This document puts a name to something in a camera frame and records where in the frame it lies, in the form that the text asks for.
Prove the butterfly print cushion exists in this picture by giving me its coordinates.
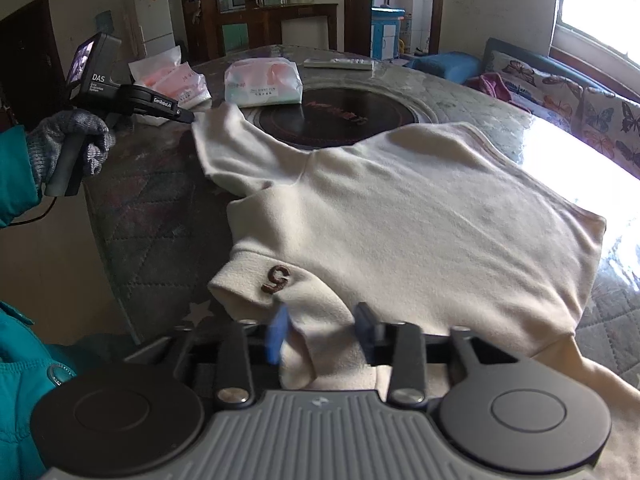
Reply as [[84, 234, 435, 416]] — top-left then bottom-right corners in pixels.
[[581, 86, 640, 182], [492, 50, 584, 132]]

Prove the person's left hand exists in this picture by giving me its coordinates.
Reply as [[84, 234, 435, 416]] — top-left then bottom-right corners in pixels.
[[26, 109, 117, 187]]

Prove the pink tissue pack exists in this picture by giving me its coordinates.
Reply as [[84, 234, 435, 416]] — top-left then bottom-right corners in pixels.
[[145, 62, 211, 111]]

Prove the window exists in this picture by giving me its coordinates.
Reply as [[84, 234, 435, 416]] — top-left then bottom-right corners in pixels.
[[550, 0, 640, 67]]

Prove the white remote control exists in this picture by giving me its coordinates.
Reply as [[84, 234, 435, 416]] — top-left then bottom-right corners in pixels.
[[303, 57, 375, 71]]

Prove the dark wooden cabinet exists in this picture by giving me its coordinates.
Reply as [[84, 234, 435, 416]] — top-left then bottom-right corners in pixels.
[[177, 0, 342, 62]]

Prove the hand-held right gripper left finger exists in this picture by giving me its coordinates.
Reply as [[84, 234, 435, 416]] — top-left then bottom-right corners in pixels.
[[122, 304, 292, 409]]

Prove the white green tissue pack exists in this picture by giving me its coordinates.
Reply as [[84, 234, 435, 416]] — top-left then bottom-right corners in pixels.
[[223, 56, 304, 108]]

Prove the blue cabinet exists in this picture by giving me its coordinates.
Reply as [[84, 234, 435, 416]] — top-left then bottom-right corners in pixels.
[[370, 5, 407, 60]]

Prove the person's teal jacket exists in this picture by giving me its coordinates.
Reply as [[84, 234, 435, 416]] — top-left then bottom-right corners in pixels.
[[0, 300, 133, 480]]

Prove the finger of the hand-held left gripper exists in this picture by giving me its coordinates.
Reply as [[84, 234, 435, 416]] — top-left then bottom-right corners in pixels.
[[134, 102, 196, 127]]

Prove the black round hotplate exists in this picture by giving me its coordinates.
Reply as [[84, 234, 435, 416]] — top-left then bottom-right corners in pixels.
[[240, 85, 419, 151]]

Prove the white refrigerator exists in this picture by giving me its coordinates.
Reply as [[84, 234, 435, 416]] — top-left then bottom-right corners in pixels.
[[125, 0, 177, 59]]

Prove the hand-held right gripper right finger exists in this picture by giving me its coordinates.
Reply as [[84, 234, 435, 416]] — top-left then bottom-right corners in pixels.
[[354, 302, 523, 409]]

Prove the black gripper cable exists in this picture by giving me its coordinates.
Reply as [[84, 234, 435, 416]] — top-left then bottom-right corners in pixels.
[[9, 194, 57, 227]]

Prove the cream sweater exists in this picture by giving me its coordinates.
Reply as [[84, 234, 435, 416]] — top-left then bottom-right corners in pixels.
[[191, 102, 640, 480]]

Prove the person's left forearm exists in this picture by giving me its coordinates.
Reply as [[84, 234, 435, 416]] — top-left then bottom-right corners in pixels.
[[0, 125, 45, 229]]

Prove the blue sofa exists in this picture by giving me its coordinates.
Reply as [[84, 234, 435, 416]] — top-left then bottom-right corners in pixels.
[[404, 37, 640, 181]]

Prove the pink cloth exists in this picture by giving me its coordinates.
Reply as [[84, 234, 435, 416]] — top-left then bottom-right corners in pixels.
[[465, 72, 534, 114]]

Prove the dark wooden door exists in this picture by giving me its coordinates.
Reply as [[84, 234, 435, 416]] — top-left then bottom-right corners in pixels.
[[0, 0, 67, 117]]

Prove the white plastic bag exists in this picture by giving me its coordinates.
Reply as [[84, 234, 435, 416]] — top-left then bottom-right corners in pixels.
[[128, 45, 183, 92]]

